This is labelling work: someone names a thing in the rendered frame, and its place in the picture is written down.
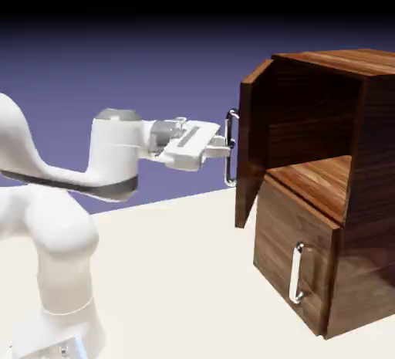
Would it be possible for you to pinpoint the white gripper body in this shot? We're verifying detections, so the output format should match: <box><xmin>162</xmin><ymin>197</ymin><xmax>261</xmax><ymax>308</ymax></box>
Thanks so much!
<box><xmin>163</xmin><ymin>120</ymin><xmax>222</xmax><ymax>172</ymax></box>

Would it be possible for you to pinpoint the silver curved door handle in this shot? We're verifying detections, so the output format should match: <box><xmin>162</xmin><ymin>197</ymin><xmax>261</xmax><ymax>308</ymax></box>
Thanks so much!
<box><xmin>223</xmin><ymin>107</ymin><xmax>241</xmax><ymax>188</ymax></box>

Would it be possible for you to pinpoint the dark wood cabinet door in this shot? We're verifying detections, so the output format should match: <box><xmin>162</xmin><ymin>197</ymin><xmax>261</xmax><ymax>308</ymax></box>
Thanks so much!
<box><xmin>235</xmin><ymin>58</ymin><xmax>275</xmax><ymax>229</ymax></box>

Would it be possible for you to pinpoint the dark wood cabinet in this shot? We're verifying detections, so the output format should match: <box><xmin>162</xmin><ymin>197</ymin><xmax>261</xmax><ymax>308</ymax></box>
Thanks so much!
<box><xmin>253</xmin><ymin>49</ymin><xmax>395</xmax><ymax>340</ymax></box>

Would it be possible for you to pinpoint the dark wood drawer front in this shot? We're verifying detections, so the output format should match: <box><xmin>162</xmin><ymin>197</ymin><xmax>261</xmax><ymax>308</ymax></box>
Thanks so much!
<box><xmin>253</xmin><ymin>179</ymin><xmax>342</xmax><ymax>337</ymax></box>

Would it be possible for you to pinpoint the silver curved drawer handle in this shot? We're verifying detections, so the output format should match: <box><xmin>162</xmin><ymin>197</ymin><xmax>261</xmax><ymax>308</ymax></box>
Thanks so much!
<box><xmin>289</xmin><ymin>241</ymin><xmax>306</xmax><ymax>305</ymax></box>

